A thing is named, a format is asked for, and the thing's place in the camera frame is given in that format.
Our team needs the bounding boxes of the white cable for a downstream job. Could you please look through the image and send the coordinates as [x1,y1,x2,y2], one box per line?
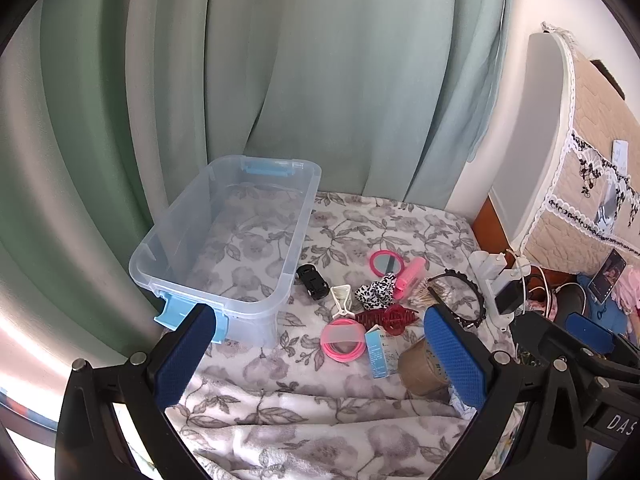
[517,259,557,322]

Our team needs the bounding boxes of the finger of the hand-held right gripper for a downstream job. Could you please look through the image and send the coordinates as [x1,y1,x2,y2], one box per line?
[509,311,613,396]
[566,311,640,368]

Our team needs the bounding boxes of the white hair claw clip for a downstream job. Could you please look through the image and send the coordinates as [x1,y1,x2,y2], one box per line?
[330,284,356,320]

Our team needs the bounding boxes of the pink cloth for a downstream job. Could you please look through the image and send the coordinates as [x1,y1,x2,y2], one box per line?
[614,266,640,311]

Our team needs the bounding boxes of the bundle of cotton swabs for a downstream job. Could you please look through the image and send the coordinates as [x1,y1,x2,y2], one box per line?
[405,280,453,307]

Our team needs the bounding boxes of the black toy car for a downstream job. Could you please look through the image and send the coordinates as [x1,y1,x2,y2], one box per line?
[296,263,327,301]

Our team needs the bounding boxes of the black white spotted scrunchie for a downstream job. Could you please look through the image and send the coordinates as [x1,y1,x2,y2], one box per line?
[354,272,398,312]

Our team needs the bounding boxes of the clear plastic container blue latches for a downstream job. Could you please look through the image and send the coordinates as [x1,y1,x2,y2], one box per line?
[129,155,322,348]

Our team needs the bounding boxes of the pink round mirror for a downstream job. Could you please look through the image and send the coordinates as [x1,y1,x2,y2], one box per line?
[369,249,404,278]

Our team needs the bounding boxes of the green curtain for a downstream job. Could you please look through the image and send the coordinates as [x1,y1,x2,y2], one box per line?
[0,0,521,341]

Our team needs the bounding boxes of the smartphone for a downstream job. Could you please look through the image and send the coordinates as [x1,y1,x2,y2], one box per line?
[590,249,627,306]

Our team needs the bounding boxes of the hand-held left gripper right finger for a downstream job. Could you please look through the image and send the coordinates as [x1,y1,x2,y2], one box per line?
[422,304,588,480]

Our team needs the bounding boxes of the pink comb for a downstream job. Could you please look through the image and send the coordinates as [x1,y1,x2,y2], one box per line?
[392,257,427,302]

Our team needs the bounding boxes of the beige quilted lace cover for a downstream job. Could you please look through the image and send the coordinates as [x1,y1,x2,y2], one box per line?
[520,22,640,281]

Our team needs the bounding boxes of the wooden nightstand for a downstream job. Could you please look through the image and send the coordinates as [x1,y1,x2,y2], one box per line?
[472,197,566,286]

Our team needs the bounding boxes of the black power adapter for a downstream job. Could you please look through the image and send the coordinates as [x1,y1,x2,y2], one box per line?
[495,284,526,315]

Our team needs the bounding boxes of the brown tape roll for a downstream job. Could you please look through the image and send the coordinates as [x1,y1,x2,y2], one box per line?
[397,336,453,401]

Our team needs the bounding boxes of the grey floral blanket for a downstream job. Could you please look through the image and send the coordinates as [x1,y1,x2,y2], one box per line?
[120,191,521,480]

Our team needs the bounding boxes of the white headboard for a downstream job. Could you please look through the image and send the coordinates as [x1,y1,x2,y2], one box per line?
[487,31,573,251]

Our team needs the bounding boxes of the dark red hair claw clip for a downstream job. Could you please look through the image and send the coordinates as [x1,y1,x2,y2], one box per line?
[354,303,420,336]

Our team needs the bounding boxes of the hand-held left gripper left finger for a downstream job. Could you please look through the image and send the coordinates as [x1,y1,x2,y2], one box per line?
[54,302,217,480]

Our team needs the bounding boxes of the small blue white box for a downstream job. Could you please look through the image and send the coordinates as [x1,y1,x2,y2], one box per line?
[364,326,399,380]

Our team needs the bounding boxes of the black headband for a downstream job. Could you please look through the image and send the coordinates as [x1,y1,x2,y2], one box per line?
[426,268,488,331]

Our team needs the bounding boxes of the white power strip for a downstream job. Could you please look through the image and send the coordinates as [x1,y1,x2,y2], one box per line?
[468,250,531,331]

